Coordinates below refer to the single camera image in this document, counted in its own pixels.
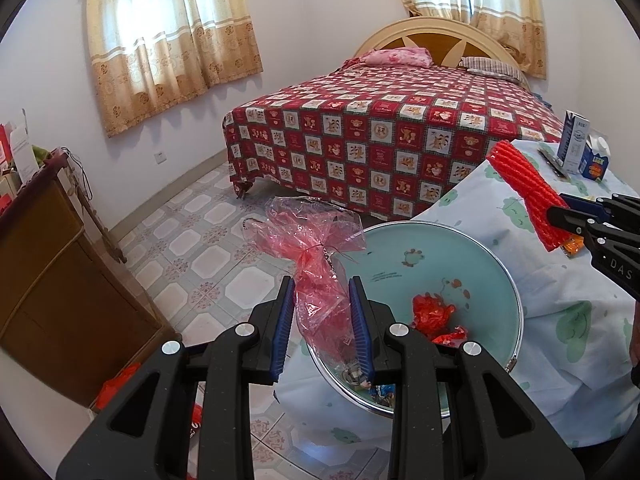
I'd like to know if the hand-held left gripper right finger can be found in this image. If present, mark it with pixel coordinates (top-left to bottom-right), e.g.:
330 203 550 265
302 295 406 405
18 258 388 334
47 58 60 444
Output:
347 275 586 480

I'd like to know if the wide beige patterned curtain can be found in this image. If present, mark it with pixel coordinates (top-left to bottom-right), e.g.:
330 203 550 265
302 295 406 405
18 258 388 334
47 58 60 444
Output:
85 0 264 139

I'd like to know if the pink transparent plastic bag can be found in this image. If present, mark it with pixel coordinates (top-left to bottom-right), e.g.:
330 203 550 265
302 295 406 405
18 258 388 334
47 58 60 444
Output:
265 197 368 367

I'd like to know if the opened orange blue carton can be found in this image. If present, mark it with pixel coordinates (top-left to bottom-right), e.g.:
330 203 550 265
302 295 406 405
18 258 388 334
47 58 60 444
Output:
579 135 612 181

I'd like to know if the red checkered bedspread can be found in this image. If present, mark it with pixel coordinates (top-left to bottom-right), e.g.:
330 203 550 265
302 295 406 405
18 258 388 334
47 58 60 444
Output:
222 62 566 223

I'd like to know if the red plastic bag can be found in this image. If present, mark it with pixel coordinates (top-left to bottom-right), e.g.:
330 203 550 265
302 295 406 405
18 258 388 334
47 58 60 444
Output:
95 362 142 411

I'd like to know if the small red wrapper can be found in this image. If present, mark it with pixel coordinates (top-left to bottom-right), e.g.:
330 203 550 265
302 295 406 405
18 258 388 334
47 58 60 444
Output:
432 326 469 347

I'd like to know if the red crumpled wrapper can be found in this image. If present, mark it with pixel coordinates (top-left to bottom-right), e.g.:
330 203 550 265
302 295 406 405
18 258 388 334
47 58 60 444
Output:
411 294 458 334

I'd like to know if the brown wooden cabinet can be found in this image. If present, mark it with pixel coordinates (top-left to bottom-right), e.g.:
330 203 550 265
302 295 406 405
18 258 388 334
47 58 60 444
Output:
0 155 183 408

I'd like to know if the red foam net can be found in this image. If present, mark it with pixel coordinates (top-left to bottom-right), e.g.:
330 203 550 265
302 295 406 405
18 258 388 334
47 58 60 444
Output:
486 140 571 253

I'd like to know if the white paper box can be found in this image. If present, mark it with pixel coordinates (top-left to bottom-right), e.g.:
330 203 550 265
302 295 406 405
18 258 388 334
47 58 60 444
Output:
10 109 39 182

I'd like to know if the black comb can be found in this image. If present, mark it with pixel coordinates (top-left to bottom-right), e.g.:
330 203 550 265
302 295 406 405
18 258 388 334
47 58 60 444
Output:
537 142 571 179

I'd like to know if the cream wooden bed headboard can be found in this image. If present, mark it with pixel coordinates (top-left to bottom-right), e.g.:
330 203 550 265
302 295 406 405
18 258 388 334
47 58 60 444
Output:
353 16 531 86

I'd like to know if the light blue printed tablecloth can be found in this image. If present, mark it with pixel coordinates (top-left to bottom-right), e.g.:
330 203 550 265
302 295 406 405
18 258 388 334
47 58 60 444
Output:
277 140 640 448

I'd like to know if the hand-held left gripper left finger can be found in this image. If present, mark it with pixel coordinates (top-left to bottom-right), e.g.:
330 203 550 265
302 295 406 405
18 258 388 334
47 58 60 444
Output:
56 275 297 480

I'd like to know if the narrow beige patterned curtain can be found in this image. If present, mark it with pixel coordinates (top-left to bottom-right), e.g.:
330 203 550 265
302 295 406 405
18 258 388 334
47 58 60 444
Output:
390 0 547 80

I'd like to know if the striped pillow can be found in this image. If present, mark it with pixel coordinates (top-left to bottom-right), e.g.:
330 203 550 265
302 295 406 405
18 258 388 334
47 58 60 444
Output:
459 56 524 81

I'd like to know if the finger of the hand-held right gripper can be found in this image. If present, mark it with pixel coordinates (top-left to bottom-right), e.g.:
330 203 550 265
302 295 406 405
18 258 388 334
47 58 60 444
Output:
559 192 640 223
546 204 617 252

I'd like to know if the pink pillow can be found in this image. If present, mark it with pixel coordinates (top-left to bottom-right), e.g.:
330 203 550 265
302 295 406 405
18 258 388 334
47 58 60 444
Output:
362 47 433 69

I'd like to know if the blue white carton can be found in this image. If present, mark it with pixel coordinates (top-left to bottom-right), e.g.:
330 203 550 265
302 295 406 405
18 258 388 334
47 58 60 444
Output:
557 110 591 172

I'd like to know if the teal enamel basin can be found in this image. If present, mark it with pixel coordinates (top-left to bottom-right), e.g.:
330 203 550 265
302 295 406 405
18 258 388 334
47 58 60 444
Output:
302 221 525 417

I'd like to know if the wooden stand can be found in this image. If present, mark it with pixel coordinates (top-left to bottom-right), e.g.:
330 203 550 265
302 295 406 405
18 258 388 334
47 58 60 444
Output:
62 160 128 264

